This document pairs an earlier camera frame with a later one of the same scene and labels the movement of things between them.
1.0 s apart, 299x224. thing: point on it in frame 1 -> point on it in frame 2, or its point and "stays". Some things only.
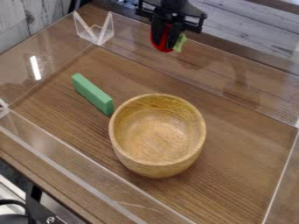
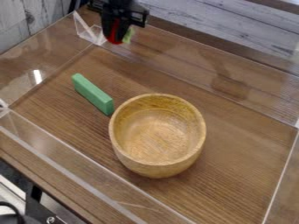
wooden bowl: [156, 132] stays
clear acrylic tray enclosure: [174, 136] stays
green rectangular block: [92, 94] stays
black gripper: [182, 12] -> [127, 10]
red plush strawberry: [163, 47] -> [114, 37]
